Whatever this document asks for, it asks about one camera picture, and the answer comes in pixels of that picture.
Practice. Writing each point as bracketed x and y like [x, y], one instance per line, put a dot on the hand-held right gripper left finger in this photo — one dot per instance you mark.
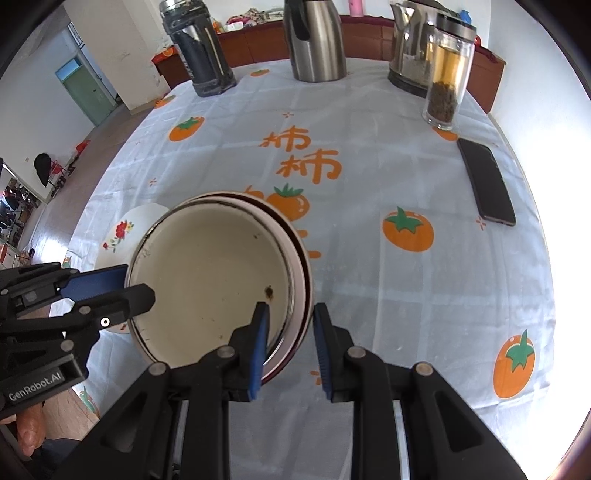
[259, 350]

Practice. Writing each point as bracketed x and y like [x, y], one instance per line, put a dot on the green door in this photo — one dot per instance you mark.
[87, 97]

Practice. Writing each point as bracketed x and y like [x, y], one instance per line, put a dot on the pink thermos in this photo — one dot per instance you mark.
[357, 7]

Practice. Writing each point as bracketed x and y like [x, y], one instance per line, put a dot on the black clothing on chair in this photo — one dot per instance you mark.
[42, 168]

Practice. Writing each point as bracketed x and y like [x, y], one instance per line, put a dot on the white plate with red flowers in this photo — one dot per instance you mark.
[124, 230]

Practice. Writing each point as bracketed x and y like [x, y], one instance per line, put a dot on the large black thermos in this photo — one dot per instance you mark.
[203, 55]

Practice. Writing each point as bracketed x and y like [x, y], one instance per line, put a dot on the person's left hand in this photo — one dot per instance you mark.
[30, 429]

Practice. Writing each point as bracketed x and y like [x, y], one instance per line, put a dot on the steel electric kettle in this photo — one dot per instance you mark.
[408, 55]

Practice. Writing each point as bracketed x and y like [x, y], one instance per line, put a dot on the brown wooden cabinet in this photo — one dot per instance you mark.
[263, 46]

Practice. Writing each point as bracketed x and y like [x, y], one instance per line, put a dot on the orange cardboard box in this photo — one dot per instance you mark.
[165, 54]

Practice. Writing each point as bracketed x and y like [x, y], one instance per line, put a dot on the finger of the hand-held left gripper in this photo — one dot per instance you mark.
[97, 281]
[129, 302]

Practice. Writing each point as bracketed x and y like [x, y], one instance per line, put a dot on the steel vacuum jug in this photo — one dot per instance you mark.
[316, 46]

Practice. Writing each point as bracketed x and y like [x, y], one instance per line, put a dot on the glass tea bottle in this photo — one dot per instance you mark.
[445, 83]

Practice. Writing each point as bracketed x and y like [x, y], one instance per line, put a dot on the pink plastic bowl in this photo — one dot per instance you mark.
[304, 295]

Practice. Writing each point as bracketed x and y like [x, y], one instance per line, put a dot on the black smartphone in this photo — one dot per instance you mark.
[487, 184]

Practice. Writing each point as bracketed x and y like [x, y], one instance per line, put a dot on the cream enamel bowl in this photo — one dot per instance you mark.
[203, 277]

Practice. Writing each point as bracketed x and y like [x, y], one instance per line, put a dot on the red bag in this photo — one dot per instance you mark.
[83, 146]

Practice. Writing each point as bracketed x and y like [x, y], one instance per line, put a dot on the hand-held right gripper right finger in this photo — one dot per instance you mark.
[323, 350]

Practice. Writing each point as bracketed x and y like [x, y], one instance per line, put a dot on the blue thermos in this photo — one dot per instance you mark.
[465, 16]

